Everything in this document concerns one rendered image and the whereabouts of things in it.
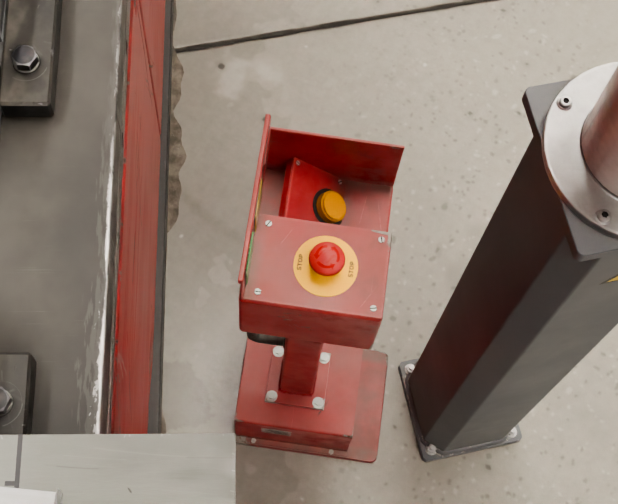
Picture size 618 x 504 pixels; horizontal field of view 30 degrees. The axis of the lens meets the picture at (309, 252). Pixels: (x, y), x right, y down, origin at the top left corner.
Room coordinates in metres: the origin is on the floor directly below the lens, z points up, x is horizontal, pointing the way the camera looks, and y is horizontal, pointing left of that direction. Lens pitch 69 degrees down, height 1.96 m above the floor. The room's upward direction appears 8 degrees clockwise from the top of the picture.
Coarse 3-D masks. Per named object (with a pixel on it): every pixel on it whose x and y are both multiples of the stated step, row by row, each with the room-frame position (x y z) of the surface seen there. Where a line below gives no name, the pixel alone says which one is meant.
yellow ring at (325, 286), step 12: (312, 240) 0.48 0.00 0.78; (324, 240) 0.48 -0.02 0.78; (336, 240) 0.48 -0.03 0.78; (300, 252) 0.46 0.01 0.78; (348, 252) 0.47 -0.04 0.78; (300, 264) 0.45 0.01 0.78; (348, 264) 0.45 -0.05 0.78; (300, 276) 0.43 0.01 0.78; (312, 276) 0.43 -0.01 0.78; (324, 276) 0.44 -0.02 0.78; (336, 276) 0.44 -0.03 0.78; (348, 276) 0.44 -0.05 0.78; (312, 288) 0.42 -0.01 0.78; (324, 288) 0.42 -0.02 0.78; (336, 288) 0.42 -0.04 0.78; (348, 288) 0.43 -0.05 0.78
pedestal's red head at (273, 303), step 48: (288, 144) 0.59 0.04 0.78; (336, 144) 0.59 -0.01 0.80; (384, 144) 0.59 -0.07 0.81; (288, 192) 0.54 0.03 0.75; (384, 192) 0.58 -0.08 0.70; (288, 240) 0.47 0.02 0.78; (384, 240) 0.49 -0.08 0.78; (240, 288) 0.41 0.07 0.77; (288, 288) 0.42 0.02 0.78; (384, 288) 0.43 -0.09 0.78; (288, 336) 0.40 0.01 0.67; (336, 336) 0.40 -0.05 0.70
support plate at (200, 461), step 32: (0, 448) 0.16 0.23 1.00; (32, 448) 0.17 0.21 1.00; (64, 448) 0.17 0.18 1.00; (96, 448) 0.17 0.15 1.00; (128, 448) 0.18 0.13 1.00; (160, 448) 0.18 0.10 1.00; (192, 448) 0.18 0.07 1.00; (224, 448) 0.19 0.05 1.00; (0, 480) 0.14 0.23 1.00; (32, 480) 0.14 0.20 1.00; (64, 480) 0.14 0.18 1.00; (96, 480) 0.15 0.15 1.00; (128, 480) 0.15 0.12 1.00; (160, 480) 0.15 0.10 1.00; (192, 480) 0.16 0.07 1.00; (224, 480) 0.16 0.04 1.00
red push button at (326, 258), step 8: (320, 248) 0.46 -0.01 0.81; (328, 248) 0.46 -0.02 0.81; (336, 248) 0.46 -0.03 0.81; (312, 256) 0.45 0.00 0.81; (320, 256) 0.45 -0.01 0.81; (328, 256) 0.45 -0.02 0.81; (336, 256) 0.45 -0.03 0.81; (344, 256) 0.45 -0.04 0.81; (312, 264) 0.44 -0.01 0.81; (320, 264) 0.44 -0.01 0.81; (328, 264) 0.44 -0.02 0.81; (336, 264) 0.44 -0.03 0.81; (344, 264) 0.44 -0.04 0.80; (320, 272) 0.43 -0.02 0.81; (328, 272) 0.43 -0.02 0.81; (336, 272) 0.43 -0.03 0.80
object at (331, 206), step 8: (328, 192) 0.56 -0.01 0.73; (336, 192) 0.56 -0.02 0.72; (320, 200) 0.55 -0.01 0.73; (328, 200) 0.55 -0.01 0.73; (336, 200) 0.55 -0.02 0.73; (320, 208) 0.54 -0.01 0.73; (328, 208) 0.54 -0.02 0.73; (336, 208) 0.54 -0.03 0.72; (344, 208) 0.55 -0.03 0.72; (320, 216) 0.53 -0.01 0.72; (328, 216) 0.53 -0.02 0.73; (336, 216) 0.53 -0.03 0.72
